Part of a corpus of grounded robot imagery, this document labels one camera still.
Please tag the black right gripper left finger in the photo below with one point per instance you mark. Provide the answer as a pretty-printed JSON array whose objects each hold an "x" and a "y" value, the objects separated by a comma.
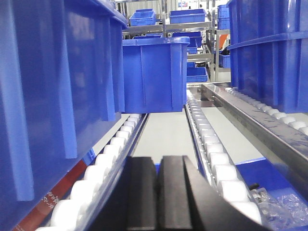
[{"x": 132, "y": 204}]

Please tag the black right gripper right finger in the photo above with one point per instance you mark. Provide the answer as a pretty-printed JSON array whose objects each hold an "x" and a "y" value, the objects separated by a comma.
[{"x": 187, "y": 202}]

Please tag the large blue bin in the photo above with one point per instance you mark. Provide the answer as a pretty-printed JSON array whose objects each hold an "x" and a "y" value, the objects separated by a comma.
[{"x": 56, "y": 94}]

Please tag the blue bin below with bags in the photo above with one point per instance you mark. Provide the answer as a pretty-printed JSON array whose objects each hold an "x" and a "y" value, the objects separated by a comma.
[{"x": 260, "y": 173}]

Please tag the blue bin low shelf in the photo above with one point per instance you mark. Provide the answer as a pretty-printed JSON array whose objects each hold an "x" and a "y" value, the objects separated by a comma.
[{"x": 197, "y": 74}]

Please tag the blue bin on rollers centre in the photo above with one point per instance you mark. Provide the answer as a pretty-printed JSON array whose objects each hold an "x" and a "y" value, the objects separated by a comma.
[{"x": 155, "y": 74}]

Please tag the blue bin stack right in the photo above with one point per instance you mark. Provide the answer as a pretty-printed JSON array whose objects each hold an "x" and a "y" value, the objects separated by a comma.
[{"x": 269, "y": 52}]

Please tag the blue bin top shelf right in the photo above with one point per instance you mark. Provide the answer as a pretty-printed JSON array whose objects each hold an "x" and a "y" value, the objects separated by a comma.
[{"x": 187, "y": 16}]

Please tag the blue bin top shelf left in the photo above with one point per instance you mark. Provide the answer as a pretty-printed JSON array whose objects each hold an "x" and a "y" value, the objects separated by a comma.
[{"x": 143, "y": 17}]

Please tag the middle white roller track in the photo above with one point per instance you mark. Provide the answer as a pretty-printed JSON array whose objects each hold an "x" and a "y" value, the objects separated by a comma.
[{"x": 218, "y": 167}]

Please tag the white roller track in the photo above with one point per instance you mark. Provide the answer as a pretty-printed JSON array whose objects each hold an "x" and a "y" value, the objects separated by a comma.
[
  {"x": 218, "y": 167},
  {"x": 89, "y": 195}
]

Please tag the left white roller track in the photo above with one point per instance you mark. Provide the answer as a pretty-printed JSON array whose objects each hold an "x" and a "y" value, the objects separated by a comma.
[{"x": 89, "y": 195}]

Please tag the clear plastic parts bags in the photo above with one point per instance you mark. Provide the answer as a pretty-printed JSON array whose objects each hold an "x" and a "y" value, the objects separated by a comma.
[{"x": 281, "y": 213}]

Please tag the red label strip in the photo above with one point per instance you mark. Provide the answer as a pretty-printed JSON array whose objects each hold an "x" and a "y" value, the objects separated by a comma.
[{"x": 38, "y": 214}]

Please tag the background steel shelving rack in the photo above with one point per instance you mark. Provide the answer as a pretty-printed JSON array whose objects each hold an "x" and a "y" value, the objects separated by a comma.
[{"x": 208, "y": 37}]

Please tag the right steel roller rail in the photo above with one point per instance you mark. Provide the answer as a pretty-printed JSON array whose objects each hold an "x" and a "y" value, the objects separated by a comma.
[{"x": 286, "y": 145}]

